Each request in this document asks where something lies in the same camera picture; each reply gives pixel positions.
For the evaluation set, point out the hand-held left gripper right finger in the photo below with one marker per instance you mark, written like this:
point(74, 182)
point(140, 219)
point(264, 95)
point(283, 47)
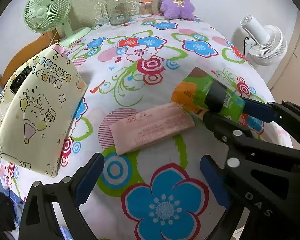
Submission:
point(215, 180)

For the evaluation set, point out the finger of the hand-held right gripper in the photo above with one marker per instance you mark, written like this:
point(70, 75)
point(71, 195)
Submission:
point(257, 110)
point(220, 127)

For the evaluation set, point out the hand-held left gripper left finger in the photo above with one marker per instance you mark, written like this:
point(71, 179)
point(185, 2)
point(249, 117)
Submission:
point(88, 180)

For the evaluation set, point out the green orange snack packet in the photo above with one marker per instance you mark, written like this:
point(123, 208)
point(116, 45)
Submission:
point(197, 90)

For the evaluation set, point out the cream cartoon gift bag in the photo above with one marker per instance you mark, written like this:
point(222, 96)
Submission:
point(40, 117)

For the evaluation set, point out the floral bed sheet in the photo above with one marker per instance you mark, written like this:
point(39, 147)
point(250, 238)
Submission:
point(165, 205)

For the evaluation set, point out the white desk fan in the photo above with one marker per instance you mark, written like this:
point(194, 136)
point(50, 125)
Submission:
point(267, 45)

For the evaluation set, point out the pink tissue pack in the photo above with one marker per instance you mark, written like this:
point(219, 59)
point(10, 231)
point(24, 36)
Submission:
point(150, 130)

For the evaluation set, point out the purple plush toy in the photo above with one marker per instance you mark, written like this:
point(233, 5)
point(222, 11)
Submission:
point(175, 5)

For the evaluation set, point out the cotton swab container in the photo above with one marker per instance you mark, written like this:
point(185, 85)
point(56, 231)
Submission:
point(145, 10)

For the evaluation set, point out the orange wooden board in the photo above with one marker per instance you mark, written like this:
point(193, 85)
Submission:
point(27, 52)

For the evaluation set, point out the glass mug with green lid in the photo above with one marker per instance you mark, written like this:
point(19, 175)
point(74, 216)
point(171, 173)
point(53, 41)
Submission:
point(117, 12)

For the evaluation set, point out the green desk fan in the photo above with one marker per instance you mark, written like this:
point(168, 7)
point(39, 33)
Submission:
point(41, 12)

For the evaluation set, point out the green patterned backdrop board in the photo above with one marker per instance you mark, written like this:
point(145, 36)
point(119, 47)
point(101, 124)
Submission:
point(90, 5)

